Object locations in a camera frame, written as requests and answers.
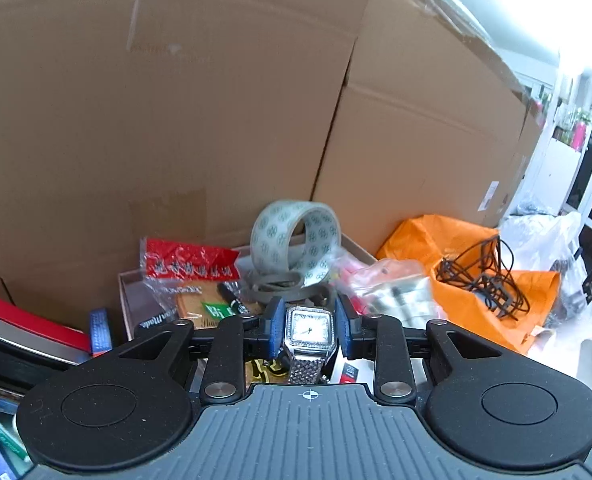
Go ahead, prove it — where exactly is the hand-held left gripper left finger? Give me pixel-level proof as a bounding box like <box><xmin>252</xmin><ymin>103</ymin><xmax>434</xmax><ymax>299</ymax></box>
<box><xmin>118</xmin><ymin>296</ymin><xmax>284</xmax><ymax>407</ymax></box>

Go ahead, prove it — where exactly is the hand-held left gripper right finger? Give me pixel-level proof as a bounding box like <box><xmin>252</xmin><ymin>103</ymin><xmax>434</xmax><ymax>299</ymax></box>
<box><xmin>336</xmin><ymin>295</ymin><xmax>501</xmax><ymax>407</ymax></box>

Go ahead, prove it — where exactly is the silver wristwatch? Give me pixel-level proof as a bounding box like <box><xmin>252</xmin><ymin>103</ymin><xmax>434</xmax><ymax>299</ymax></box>
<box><xmin>273</xmin><ymin>306</ymin><xmax>338</xmax><ymax>386</ymax></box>

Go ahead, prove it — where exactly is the yellow and black packet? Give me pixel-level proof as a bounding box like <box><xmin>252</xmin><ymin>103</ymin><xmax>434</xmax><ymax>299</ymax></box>
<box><xmin>246</xmin><ymin>357</ymin><xmax>292</xmax><ymax>386</ymax></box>

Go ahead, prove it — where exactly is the small black card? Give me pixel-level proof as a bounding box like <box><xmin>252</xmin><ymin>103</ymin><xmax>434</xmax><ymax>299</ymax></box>
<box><xmin>333</xmin><ymin>360</ymin><xmax>374</xmax><ymax>386</ymax></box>

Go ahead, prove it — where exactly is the black marker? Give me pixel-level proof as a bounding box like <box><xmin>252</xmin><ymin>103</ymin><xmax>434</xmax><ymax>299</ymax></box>
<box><xmin>217</xmin><ymin>282</ymin><xmax>249</xmax><ymax>316</ymax></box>

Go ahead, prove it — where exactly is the pink packet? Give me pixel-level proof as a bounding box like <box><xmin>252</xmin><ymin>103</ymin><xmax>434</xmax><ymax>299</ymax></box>
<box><xmin>340</xmin><ymin>254</ymin><xmax>373</xmax><ymax>287</ymax></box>

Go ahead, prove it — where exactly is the clear packet of metal parts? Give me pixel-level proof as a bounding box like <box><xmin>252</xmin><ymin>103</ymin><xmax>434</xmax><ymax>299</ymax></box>
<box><xmin>348</xmin><ymin>258</ymin><xmax>449</xmax><ymax>333</ymax></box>

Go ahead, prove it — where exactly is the patterned clear tape roll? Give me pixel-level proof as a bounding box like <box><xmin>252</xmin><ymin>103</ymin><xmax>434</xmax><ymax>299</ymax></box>
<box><xmin>250</xmin><ymin>200</ymin><xmax>342</xmax><ymax>286</ymax></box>

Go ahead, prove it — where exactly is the red snack packet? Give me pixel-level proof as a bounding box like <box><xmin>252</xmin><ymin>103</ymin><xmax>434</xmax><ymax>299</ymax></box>
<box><xmin>140</xmin><ymin>237</ymin><xmax>242</xmax><ymax>331</ymax></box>

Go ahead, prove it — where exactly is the black box white print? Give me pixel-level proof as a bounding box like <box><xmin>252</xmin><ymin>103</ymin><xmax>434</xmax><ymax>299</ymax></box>
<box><xmin>135</xmin><ymin>310</ymin><xmax>178</xmax><ymax>335</ymax></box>

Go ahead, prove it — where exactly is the orange plastic bag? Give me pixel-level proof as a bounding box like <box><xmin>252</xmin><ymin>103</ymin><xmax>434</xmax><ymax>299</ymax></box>
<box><xmin>376</xmin><ymin>214</ymin><xmax>562</xmax><ymax>356</ymax></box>

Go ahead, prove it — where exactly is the white plastic bag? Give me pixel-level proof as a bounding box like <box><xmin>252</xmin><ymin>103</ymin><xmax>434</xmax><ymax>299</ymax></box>
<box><xmin>498</xmin><ymin>210</ymin><xmax>592</xmax><ymax>346</ymax></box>

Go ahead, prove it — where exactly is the red and black gift box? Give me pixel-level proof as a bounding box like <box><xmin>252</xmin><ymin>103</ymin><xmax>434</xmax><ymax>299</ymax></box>
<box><xmin>0</xmin><ymin>287</ymin><xmax>94</xmax><ymax>391</ymax></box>

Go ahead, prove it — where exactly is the large cardboard box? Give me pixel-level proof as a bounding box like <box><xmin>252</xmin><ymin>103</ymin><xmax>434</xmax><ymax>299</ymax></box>
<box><xmin>0</xmin><ymin>0</ymin><xmax>379</xmax><ymax>306</ymax></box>

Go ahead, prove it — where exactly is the white cabinet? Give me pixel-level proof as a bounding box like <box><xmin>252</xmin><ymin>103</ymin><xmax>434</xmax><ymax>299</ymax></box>
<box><xmin>538</xmin><ymin>137</ymin><xmax>584</xmax><ymax>216</ymax></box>

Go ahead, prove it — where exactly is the green marker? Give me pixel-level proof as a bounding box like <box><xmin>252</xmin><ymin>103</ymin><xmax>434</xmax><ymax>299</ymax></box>
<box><xmin>0</xmin><ymin>405</ymin><xmax>32</xmax><ymax>463</ymax></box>

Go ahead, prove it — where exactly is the grey rubber strap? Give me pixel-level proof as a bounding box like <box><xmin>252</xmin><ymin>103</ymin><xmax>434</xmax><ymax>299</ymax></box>
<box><xmin>246</xmin><ymin>270</ymin><xmax>337</xmax><ymax>311</ymax></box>

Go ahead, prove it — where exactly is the black cable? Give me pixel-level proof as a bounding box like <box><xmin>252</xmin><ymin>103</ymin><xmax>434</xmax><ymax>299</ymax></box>
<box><xmin>435</xmin><ymin>234</ymin><xmax>532</xmax><ymax>318</ymax></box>

